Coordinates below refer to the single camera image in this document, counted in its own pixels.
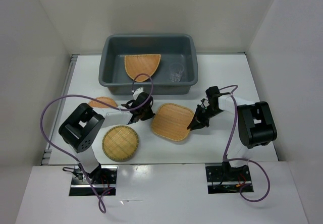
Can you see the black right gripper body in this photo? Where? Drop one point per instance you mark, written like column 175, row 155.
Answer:
column 211, row 113

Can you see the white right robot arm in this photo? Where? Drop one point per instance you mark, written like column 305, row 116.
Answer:
column 253, row 120

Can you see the aluminium table edge rail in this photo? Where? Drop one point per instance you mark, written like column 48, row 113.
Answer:
column 53, row 119

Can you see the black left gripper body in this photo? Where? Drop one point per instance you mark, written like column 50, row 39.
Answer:
column 147, row 113

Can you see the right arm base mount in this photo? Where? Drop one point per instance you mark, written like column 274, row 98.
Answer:
column 222, row 178

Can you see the triangular woven tray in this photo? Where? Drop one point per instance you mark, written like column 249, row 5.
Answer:
column 144, row 64

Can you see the square woven tray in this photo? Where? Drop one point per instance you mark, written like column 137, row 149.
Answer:
column 171, row 122

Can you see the grey plastic bin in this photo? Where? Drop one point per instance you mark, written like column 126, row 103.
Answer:
column 164, row 63

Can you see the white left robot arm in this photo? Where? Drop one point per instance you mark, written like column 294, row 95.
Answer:
column 82, row 126

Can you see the clear plastic cup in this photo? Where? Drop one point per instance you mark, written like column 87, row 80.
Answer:
column 176, row 71

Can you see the round tan woven tray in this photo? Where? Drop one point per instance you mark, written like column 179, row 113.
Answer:
column 104, row 102

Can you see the round green-rimmed bamboo tray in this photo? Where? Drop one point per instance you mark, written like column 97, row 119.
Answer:
column 120, row 143

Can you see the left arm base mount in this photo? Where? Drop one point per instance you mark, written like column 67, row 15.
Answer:
column 104, row 183

